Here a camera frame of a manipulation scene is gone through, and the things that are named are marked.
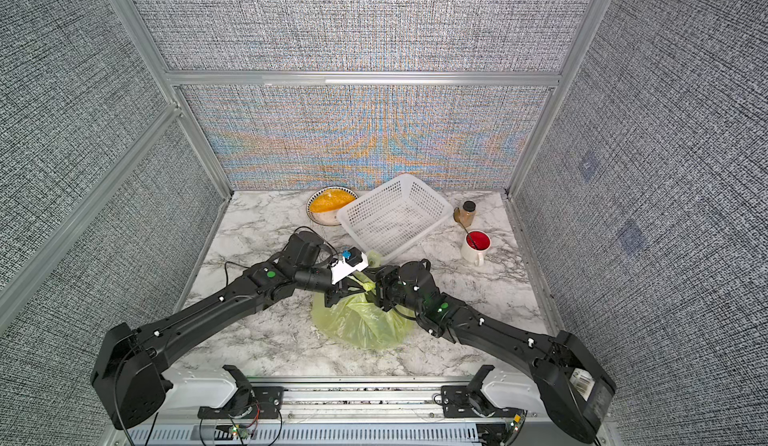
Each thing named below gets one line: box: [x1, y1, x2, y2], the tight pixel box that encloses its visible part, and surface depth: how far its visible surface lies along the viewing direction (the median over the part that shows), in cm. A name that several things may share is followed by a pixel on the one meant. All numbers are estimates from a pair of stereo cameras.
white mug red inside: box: [461, 229, 492, 267], surface depth 99 cm
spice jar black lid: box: [459, 200, 476, 227], surface depth 105 cm
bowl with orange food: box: [306, 186, 359, 226], surface depth 112 cm
